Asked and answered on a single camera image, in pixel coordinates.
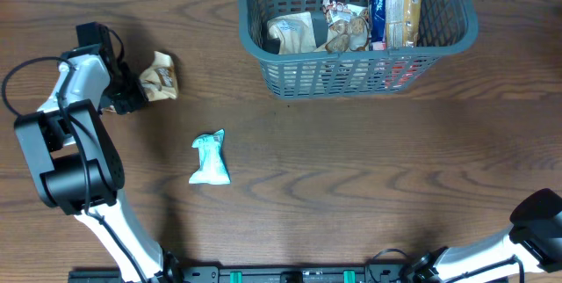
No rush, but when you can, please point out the teal packet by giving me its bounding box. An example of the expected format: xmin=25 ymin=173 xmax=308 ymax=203
xmin=189 ymin=129 xmax=231 ymax=185

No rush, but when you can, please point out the beige dried mushroom bag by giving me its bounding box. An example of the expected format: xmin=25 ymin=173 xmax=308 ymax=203
xmin=267 ymin=12 xmax=317 ymax=54

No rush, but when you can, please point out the beige mushroom snack bag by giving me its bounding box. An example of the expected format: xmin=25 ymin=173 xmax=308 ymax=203
xmin=315 ymin=0 xmax=371 ymax=53

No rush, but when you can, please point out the blue tissue pack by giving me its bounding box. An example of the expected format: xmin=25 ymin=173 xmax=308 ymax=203
xmin=370 ymin=0 xmax=386 ymax=51

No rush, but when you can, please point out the orange noodle packet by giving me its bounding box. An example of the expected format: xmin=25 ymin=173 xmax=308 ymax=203
xmin=385 ymin=0 xmax=422 ymax=48

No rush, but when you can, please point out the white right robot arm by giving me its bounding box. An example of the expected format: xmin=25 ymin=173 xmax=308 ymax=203
xmin=402 ymin=188 xmax=561 ymax=282

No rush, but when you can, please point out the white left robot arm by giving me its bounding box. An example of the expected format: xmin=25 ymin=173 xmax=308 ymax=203
xmin=14 ymin=22 xmax=184 ymax=282

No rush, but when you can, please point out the grey plastic basket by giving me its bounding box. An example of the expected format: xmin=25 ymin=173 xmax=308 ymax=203
xmin=238 ymin=0 xmax=478 ymax=99

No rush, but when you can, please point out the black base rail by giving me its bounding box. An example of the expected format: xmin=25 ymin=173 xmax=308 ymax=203
xmin=68 ymin=265 xmax=509 ymax=283

